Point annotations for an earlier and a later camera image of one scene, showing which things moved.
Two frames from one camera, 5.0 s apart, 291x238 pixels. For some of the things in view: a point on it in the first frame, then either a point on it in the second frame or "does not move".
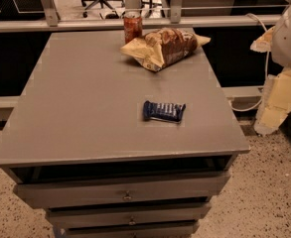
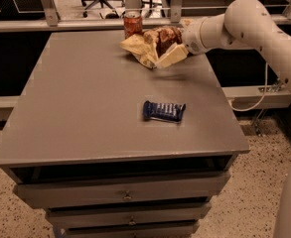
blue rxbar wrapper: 163,111 does not move
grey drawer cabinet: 81,150 does not move
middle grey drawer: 111,214 does not move
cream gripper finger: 264,43 -> 191,37
